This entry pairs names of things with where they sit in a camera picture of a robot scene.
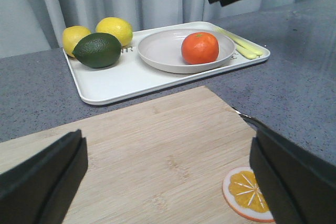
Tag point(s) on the yellow lemon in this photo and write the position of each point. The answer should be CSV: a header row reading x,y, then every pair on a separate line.
x,y
117,27
71,36

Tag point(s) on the yellow lemon right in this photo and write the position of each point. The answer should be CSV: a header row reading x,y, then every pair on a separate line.
x,y
117,27

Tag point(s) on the dark green lime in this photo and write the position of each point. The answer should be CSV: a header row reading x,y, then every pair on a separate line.
x,y
98,50

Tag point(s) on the beige round plate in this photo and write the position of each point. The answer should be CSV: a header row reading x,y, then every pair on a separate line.
x,y
162,51

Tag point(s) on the orange mandarin fruit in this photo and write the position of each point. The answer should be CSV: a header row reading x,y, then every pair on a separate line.
x,y
200,48

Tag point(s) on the wooden cutting board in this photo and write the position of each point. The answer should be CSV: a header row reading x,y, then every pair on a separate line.
x,y
160,161

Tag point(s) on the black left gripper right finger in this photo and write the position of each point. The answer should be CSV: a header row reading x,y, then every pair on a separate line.
x,y
298,186

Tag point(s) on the yellow plastic fork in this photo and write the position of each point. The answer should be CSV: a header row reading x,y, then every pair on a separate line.
x,y
243,42

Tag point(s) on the orange slice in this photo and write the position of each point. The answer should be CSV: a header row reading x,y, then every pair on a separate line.
x,y
242,193

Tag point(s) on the yellow plastic spoon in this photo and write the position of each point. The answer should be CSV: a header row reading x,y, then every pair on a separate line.
x,y
245,52

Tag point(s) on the grey curtain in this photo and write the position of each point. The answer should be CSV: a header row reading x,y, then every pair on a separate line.
x,y
36,25

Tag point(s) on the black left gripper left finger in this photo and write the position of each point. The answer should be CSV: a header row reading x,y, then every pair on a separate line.
x,y
42,188

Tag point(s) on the white rectangular tray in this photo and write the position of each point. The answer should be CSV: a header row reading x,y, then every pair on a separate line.
x,y
130,76

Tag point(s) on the yellow lemon left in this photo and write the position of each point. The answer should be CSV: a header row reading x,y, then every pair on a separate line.
x,y
71,36

